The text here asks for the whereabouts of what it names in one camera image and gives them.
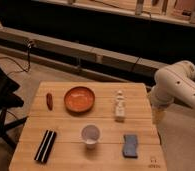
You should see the white plastic cup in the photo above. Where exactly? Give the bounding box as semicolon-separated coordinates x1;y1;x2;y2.
81;125;100;149

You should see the black cable on floor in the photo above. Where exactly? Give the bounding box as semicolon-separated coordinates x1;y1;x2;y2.
0;39;35;77

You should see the blue sponge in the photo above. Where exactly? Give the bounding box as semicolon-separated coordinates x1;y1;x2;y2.
122;134;138;158

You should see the orange ceramic bowl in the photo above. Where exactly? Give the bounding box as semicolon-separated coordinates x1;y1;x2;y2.
64;86;95;113

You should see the black office chair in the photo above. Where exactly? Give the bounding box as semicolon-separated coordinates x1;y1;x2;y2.
0;67;27;149

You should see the red sausage toy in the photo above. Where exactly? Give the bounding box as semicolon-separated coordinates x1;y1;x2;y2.
46;93;53;110

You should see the white plastic bottle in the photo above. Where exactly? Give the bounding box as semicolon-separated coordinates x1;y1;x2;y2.
115;90;125;122

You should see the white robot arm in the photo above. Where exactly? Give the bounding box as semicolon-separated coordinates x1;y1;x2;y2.
148;60;195;124

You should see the black white striped box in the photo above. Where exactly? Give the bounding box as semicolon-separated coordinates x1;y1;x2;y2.
34;130;57;164

